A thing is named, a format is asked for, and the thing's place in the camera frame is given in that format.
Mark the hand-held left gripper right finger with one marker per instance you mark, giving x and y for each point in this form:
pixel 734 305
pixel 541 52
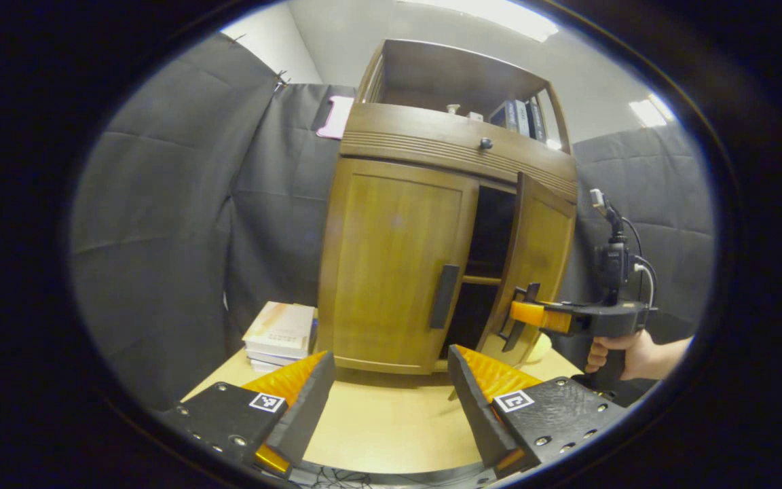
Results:
pixel 476 407

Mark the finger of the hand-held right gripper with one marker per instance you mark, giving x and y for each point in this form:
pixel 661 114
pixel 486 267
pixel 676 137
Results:
pixel 540 317

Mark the blue spine book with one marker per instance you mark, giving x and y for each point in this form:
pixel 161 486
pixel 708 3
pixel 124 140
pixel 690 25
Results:
pixel 504 115

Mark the grey spine book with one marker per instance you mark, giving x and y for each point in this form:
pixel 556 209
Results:
pixel 522 117

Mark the black round drawer knob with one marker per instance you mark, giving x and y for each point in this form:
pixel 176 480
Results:
pixel 486 143

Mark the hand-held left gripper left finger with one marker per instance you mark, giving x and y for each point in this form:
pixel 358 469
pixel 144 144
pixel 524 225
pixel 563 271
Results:
pixel 309 407

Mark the wooden shoe cabinet door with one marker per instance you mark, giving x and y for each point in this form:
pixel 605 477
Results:
pixel 377 258
pixel 540 251

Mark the wooden inner shelf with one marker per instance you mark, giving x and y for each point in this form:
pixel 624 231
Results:
pixel 482 279

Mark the stack of pale books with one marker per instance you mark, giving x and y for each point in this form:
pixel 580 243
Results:
pixel 281 329

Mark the pale yellow round object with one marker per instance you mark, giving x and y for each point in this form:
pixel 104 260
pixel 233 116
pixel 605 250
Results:
pixel 540 350

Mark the wooden double-door shoe cabinet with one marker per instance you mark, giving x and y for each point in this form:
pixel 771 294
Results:
pixel 445 71

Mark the wooden cabinet drawer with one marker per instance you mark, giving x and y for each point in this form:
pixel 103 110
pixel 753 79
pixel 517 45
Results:
pixel 418 132

